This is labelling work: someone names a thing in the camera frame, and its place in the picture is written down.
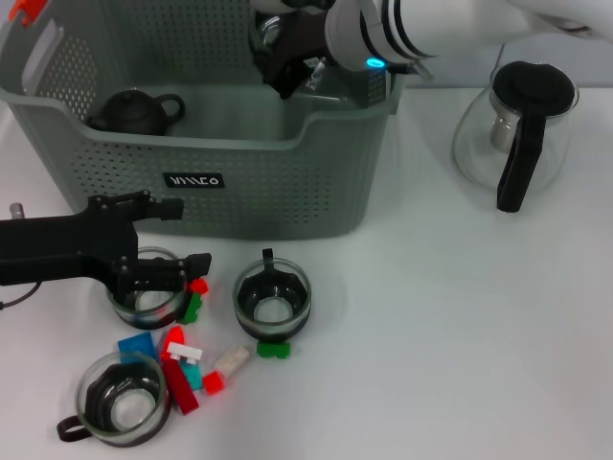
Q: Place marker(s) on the black clay teapot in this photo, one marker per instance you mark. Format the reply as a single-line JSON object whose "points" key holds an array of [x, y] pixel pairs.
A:
{"points": [[129, 112]]}

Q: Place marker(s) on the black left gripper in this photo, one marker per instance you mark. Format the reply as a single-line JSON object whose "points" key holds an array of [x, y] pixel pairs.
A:
{"points": [[57, 246]]}

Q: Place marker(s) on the grey-green perforated storage bin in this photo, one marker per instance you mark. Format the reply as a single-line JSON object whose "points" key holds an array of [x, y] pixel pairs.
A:
{"points": [[239, 201]]}

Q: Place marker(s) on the green toy brick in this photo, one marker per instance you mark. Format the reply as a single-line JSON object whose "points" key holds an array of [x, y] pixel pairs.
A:
{"points": [[190, 309], [273, 350]]}

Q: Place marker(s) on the silver vented right wrist box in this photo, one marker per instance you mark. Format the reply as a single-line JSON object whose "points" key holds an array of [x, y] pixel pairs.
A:
{"points": [[292, 4]]}

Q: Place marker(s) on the white toy brick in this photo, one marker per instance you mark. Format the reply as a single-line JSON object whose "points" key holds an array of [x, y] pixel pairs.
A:
{"points": [[184, 353]]}

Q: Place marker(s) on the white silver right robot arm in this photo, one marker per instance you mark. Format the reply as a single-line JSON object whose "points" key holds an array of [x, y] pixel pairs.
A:
{"points": [[455, 24]]}

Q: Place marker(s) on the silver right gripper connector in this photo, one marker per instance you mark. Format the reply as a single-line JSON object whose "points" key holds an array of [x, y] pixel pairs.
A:
{"points": [[316, 72]]}

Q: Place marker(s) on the glass teacup black sleeve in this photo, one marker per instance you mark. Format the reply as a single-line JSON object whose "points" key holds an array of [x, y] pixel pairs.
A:
{"points": [[270, 316], [143, 320], [268, 29], [124, 407]]}

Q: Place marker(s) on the small red toy brick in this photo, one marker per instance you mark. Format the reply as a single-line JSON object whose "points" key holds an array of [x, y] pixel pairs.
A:
{"points": [[198, 286], [213, 383]]}

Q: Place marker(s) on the dark red long brick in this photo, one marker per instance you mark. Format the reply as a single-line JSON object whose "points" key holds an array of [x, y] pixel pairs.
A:
{"points": [[182, 390]]}

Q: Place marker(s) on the orange-red toy brick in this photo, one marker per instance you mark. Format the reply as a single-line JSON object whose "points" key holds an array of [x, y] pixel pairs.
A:
{"points": [[173, 338]]}

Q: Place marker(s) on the beige translucent toy brick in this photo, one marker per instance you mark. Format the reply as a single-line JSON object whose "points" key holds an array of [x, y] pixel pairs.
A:
{"points": [[232, 361]]}

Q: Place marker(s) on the blue flat toy plate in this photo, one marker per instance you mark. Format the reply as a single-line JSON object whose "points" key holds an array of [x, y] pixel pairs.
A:
{"points": [[136, 345]]}

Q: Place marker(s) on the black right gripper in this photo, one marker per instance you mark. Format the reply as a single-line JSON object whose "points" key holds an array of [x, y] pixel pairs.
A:
{"points": [[306, 43]]}

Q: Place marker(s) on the teal toy brick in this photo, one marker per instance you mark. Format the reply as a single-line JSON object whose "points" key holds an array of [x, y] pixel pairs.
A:
{"points": [[194, 376]]}

